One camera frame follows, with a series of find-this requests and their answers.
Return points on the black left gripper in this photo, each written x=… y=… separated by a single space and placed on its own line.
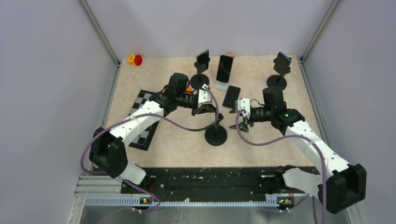
x=203 y=108

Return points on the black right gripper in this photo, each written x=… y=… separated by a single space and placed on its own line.
x=243 y=126

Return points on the black clamp stand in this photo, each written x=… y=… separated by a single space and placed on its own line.
x=198 y=80
x=216 y=135
x=277 y=81

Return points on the silver metal phone stand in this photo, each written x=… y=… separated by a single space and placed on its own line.
x=222 y=86

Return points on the black smartphone white edge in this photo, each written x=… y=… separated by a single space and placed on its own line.
x=232 y=95

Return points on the dark green-edged smartphone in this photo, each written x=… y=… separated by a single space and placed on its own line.
x=202 y=61

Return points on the purple smartphone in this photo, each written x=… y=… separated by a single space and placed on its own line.
x=224 y=68

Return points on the black clamp stand back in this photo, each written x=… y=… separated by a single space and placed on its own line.
x=277 y=81

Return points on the blue smartphone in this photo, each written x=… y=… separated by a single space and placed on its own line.
x=282 y=64

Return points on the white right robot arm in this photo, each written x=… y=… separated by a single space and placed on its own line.
x=339 y=183

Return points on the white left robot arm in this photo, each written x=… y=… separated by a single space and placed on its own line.
x=107 y=149

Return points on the small wooden block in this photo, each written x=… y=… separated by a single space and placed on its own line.
x=231 y=55

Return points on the yellow toy block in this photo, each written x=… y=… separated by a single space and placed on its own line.
x=131 y=59

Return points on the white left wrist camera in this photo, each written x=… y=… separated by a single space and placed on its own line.
x=204 y=97

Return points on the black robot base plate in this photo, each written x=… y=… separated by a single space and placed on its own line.
x=214 y=185

